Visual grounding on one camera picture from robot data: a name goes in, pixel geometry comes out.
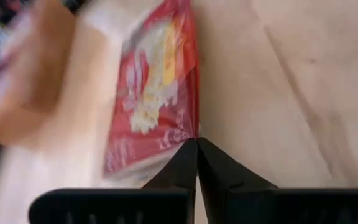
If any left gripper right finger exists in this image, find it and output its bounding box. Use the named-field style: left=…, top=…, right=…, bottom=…
left=197, top=138, right=358, bottom=224

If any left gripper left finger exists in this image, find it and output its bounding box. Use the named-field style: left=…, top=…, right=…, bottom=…
left=28, top=138, right=198, bottom=224

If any red popcorn bag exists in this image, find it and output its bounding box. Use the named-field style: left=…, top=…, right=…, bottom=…
left=103, top=0, right=201, bottom=181

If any orange plastic basket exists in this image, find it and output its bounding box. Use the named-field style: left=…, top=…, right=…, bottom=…
left=0, top=0, right=77, bottom=147

